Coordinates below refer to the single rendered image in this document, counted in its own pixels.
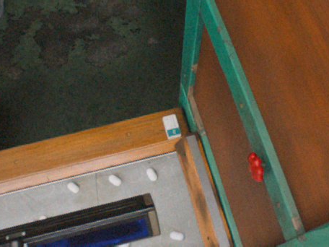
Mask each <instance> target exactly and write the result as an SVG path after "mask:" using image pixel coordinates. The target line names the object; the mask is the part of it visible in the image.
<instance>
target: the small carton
mask: <svg viewBox="0 0 329 247"><path fill-rule="evenodd" d="M162 120H163V123H164V127H165V128H166V134H167V138H168V139H171V138H177V137H180V128H179V125H178V123H177V119H176V117H175V115H170V116H165V117H162Z"/></svg>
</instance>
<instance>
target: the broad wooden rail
mask: <svg viewBox="0 0 329 247"><path fill-rule="evenodd" d="M170 115H175V117H176V119H177V123H178V125H179V128H180V137H177V138H171V139H168V138H167V134H166V128H165V125H164V123H163V120H162V117H165V116H170ZM189 133H190V127H189V125H188V122H187V119H186V117H185V111H184V110H183V107H179V108H173V109H171V110H164V111H160V112H157V113H153V114H150V115H144V116H139V117H137V118H132V119H126V120H124V121H119V122H116V123H112V124H106V125H103V126H99V127H95V128H93V129H86V130H83V131H78V132H75V133H70V134H65V135H63V136H56V137H54V138H50V139H46V140H40V141H38V142H33V143H31V144H24V145H22V146H18V147H12V148H9V149H5V150H0V195H1V194H8V193H9V192H15V191H19V190H21V189H28V188H30V187H33V186H34V187H36V186H39V185H43V184H47V183H52V182H54V181H61V180H63V179H66V178H73V177H75V176H82V175H84V174H88V173H92V172H97V171H100V170H104V169H107V168H114V167H117V166H119V165H125V164H129V163H133V162H136V161H141V160H145V159H148V158H151V157H158V156H161V155H166V154H168V153H171V152H176V151H175V143H176V142H177V141H179V140H180V138H182V137H183V136H184V135H185V134H189Z"/></svg>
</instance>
